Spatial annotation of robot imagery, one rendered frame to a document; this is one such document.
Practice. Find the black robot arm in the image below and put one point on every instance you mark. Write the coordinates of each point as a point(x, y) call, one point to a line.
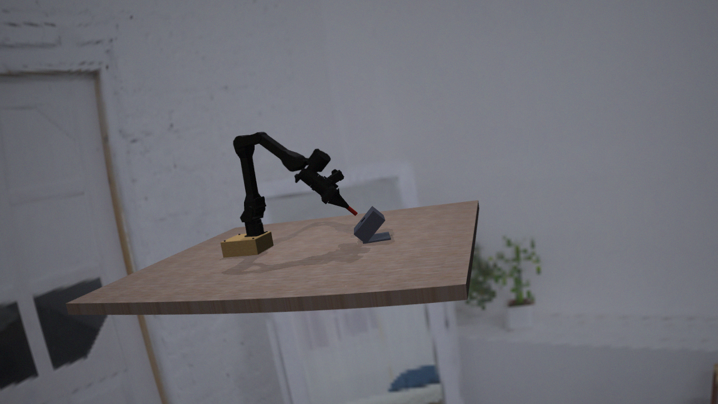
point(254, 204)

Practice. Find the dark grey sloped panel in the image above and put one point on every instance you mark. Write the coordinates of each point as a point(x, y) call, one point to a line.
point(368, 225)

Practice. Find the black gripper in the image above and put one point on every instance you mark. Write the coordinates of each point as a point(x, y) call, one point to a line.
point(329, 195)

